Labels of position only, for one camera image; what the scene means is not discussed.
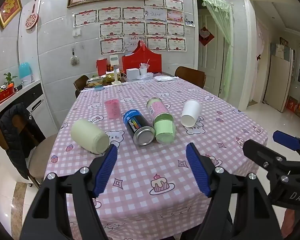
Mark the cardboard boxes on floor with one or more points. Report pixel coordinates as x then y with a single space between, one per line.
298 106

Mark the white desk lamp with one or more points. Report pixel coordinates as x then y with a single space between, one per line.
115 67

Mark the clear plastic cup with straw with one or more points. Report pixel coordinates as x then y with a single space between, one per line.
143 70

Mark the red diamond door ornament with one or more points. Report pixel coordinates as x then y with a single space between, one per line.
206 36

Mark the group of wall certificates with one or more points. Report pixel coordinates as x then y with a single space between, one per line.
142 27

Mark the small potted plant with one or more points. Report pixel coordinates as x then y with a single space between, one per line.
9 81

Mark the red and gold framed picture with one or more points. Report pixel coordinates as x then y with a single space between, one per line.
9 7

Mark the large red gift bag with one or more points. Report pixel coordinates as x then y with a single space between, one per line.
141 55

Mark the pink checked tablecloth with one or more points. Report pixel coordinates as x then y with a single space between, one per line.
150 165

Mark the round pink wall ornament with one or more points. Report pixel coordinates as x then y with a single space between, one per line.
32 20

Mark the bag of snacks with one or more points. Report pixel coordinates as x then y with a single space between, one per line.
95 81

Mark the pink dotted cup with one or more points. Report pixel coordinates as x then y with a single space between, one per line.
112 108

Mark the wooden chair with beige seat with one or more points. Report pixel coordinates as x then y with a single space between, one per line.
40 155

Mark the white light switch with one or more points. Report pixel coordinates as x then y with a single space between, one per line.
76 33

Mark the round hanging wall tool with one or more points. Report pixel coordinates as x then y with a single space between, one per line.
73 60

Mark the green door curtain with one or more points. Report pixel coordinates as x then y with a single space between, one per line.
221 17

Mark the white square box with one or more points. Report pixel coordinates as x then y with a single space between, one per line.
133 74

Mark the white paper cup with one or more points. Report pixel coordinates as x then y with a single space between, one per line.
190 115

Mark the brown wooden chair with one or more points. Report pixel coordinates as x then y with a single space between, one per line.
190 76
80 83

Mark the pale cream cup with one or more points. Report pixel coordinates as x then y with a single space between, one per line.
90 140

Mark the white folded board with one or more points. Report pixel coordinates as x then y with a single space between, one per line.
277 82

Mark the black padded jacket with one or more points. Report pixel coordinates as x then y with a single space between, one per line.
15 135

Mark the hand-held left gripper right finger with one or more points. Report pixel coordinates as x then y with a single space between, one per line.
198 172

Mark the green and pink cup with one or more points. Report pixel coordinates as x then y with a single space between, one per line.
161 122

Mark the blue metal can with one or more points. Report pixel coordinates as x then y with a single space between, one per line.
138 128

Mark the person's right forearm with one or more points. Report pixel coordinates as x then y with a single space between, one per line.
296 223

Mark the white kitchen cabinet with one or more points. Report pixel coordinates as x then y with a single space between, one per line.
40 110

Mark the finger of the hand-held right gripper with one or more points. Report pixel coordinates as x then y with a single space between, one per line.
261 152
286 139

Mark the small red box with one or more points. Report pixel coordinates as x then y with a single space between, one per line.
101 67

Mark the white plastic bag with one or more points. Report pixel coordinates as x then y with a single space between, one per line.
165 78

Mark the small blue packet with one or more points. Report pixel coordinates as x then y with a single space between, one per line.
98 88

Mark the white door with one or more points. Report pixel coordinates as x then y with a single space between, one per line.
211 67

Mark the red tray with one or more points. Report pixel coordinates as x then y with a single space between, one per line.
3 96

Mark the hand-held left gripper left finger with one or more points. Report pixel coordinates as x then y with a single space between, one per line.
104 171

